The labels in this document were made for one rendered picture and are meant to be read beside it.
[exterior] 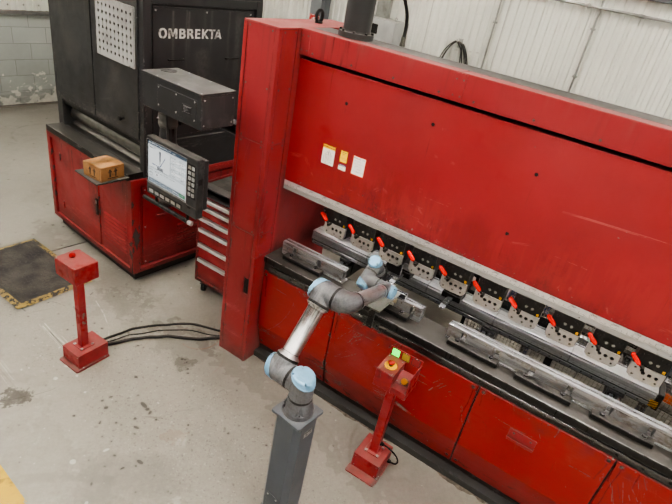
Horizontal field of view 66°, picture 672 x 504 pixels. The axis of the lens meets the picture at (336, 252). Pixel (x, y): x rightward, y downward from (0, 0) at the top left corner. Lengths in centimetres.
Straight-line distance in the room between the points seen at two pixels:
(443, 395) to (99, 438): 203
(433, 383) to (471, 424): 31
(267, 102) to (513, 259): 157
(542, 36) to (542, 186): 436
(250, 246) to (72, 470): 161
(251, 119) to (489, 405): 210
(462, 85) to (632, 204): 93
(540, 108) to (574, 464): 182
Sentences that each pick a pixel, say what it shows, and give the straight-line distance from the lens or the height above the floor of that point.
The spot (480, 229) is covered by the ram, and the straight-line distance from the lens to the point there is 279.
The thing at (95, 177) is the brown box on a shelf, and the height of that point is 101.
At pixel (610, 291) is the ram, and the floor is 154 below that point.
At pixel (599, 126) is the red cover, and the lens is 254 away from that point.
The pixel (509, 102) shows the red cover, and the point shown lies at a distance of 260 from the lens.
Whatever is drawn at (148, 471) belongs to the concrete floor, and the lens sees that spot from 336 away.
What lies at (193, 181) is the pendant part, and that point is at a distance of 300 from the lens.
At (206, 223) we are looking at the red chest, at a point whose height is 70.
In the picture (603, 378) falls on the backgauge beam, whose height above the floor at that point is 92.
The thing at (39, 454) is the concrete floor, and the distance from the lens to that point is 354.
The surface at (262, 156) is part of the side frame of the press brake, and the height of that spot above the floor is 159.
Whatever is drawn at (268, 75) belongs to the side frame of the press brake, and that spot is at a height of 205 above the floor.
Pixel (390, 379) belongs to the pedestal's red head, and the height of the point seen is 75.
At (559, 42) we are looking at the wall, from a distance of 681.
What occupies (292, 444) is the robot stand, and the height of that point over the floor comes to 65.
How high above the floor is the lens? 267
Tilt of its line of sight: 29 degrees down
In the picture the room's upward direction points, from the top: 11 degrees clockwise
